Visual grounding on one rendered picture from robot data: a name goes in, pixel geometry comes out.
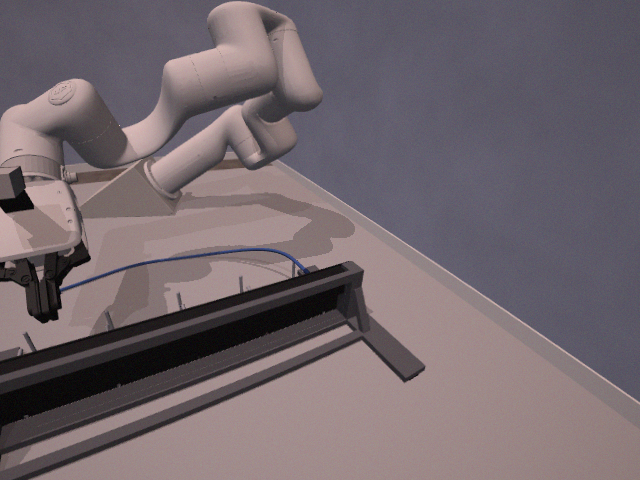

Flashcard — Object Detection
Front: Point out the blue patch cord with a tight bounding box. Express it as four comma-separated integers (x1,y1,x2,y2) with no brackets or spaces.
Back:
60,248,310,292

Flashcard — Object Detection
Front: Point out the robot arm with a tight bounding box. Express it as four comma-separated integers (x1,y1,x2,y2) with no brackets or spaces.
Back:
0,1,323,214

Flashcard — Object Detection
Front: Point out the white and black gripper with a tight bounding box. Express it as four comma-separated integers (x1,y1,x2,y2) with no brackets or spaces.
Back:
0,172,91,324

